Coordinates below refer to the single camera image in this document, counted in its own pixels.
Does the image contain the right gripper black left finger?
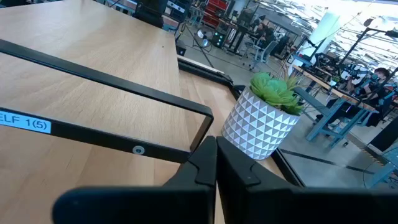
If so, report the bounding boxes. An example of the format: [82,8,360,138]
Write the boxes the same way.
[52,136,218,224]

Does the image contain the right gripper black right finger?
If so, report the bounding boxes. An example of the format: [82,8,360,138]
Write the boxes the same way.
[216,136,398,224]

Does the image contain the potted succulent white patterned pot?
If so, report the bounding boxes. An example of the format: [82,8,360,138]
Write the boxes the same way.
[221,60,307,161]

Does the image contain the wooden workbench blue legs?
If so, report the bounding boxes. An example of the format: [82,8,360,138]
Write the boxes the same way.
[291,63,380,149]

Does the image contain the blue shelf label sticker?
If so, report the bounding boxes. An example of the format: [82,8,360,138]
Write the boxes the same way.
[0,110,52,135]

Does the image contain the person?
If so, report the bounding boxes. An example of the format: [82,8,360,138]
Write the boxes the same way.
[252,21,277,49]
[354,67,393,127]

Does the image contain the wooden shelf black metal legs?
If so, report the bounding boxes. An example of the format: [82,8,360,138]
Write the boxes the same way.
[0,0,215,164]

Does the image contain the grey office chair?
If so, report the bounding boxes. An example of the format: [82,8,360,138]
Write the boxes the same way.
[248,40,280,72]

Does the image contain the small floor fan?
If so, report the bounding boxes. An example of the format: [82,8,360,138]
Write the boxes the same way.
[195,29,211,48]

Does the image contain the black computer tower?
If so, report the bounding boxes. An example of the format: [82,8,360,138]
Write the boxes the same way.
[212,30,227,49]

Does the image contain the black desk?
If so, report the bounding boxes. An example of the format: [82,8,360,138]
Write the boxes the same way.
[222,23,259,58]

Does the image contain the red storage rack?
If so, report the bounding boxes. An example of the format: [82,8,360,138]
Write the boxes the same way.
[202,0,230,29]

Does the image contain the black aluminium table frame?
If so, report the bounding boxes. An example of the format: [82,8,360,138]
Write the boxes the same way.
[177,58,307,188]

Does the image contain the black metal gantry frame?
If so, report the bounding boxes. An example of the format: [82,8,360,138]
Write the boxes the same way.
[338,26,398,75]

